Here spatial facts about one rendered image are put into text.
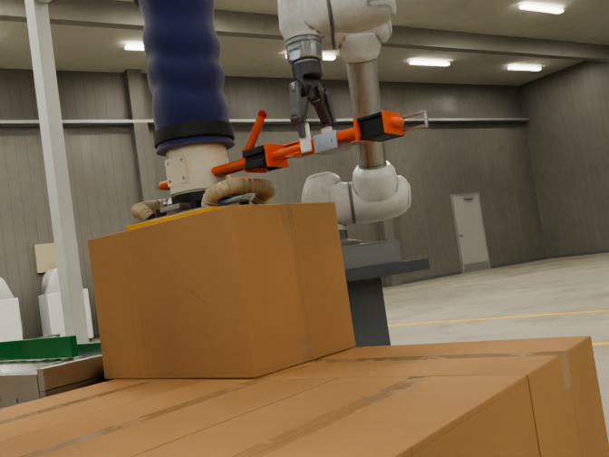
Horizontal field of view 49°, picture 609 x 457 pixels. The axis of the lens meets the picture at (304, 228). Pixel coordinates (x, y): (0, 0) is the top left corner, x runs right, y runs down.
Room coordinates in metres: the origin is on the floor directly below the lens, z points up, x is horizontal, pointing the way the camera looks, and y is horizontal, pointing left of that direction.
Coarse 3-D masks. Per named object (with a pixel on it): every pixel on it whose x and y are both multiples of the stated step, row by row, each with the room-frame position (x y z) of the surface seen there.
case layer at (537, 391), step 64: (128, 384) 1.75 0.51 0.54; (192, 384) 1.60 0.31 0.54; (256, 384) 1.46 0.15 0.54; (320, 384) 1.37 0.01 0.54; (384, 384) 1.26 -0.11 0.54; (448, 384) 1.18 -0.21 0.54; (512, 384) 1.11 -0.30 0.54; (576, 384) 1.37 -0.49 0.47; (0, 448) 1.18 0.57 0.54; (64, 448) 1.11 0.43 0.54; (128, 448) 1.05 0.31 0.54; (192, 448) 0.99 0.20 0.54; (256, 448) 0.94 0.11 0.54; (320, 448) 0.89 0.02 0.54; (384, 448) 0.85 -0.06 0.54; (448, 448) 0.92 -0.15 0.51; (512, 448) 1.08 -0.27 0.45; (576, 448) 1.32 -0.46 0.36
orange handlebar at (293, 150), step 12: (396, 120) 1.49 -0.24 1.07; (348, 132) 1.55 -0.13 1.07; (288, 144) 1.66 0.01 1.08; (312, 144) 1.61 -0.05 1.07; (276, 156) 1.69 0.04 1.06; (288, 156) 1.67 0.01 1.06; (300, 156) 1.69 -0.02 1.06; (216, 168) 1.81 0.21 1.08; (228, 168) 1.79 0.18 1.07; (240, 168) 1.78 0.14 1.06
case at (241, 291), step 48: (96, 240) 1.90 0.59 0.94; (144, 240) 1.77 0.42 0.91; (192, 240) 1.65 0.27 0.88; (240, 240) 1.56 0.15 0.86; (288, 240) 1.69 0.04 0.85; (336, 240) 1.84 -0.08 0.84; (96, 288) 1.92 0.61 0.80; (144, 288) 1.78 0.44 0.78; (192, 288) 1.66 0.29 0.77; (240, 288) 1.55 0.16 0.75; (288, 288) 1.67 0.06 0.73; (336, 288) 1.82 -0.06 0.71; (144, 336) 1.80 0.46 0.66; (192, 336) 1.68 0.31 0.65; (240, 336) 1.57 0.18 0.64; (288, 336) 1.65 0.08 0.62; (336, 336) 1.80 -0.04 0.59
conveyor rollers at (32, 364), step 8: (16, 360) 3.04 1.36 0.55; (24, 360) 2.97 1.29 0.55; (32, 360) 2.98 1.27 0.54; (40, 360) 2.92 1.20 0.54; (48, 360) 2.85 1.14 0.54; (56, 360) 2.78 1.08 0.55; (64, 360) 2.72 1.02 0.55; (72, 360) 2.65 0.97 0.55; (0, 368) 2.78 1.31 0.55; (8, 368) 2.72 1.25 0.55; (16, 368) 2.65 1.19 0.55; (24, 368) 2.59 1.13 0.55; (32, 368) 2.60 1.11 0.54
